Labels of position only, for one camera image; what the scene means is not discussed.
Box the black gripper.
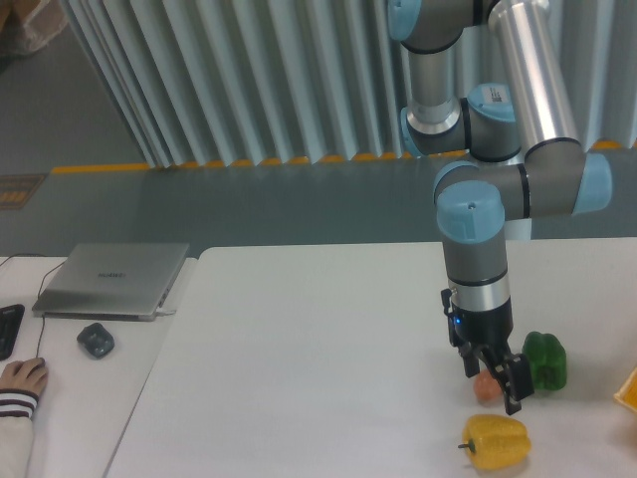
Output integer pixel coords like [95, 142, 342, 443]
[441, 289, 534, 415]

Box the yellow bell pepper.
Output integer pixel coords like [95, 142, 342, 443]
[458, 414, 531, 471]

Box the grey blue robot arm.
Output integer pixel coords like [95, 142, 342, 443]
[387, 1, 613, 414]

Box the white striped sleeve forearm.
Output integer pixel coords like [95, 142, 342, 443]
[1, 388, 39, 477]

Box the green bell pepper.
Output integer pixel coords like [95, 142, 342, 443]
[523, 332, 567, 390]

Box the person's hand on mouse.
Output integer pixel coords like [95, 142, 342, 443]
[0, 358, 49, 398]

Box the brown egg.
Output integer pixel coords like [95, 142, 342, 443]
[473, 369, 502, 402]

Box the silver closed laptop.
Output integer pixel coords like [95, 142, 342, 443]
[32, 243, 189, 321]

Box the black earbuds case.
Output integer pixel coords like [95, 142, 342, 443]
[77, 323, 115, 359]

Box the grey folding partition screen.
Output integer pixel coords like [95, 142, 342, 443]
[61, 1, 636, 167]

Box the black keyboard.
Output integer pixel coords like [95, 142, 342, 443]
[0, 304, 25, 360]

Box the cardboard box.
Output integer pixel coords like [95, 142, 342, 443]
[1, 0, 68, 58]

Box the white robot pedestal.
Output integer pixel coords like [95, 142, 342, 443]
[505, 219, 532, 241]

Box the black mouse cable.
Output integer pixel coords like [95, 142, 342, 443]
[0, 252, 69, 360]

